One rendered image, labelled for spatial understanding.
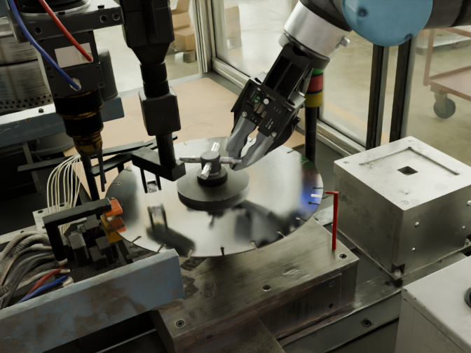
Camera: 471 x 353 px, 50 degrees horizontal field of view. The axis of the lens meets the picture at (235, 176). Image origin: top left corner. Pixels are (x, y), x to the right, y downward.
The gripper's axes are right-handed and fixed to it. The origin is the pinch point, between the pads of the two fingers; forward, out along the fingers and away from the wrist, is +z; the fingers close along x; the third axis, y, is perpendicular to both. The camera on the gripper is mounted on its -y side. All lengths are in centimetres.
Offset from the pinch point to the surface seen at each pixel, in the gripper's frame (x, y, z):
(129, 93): -52, -79, 40
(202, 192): -1.6, 5.0, 5.1
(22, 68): -57, -27, 25
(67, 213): -14.1, 16.7, 12.8
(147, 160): -9.6, 9.7, 3.1
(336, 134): 11, -53, 4
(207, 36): -44, -101, 16
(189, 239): 1.6, 14.2, 6.7
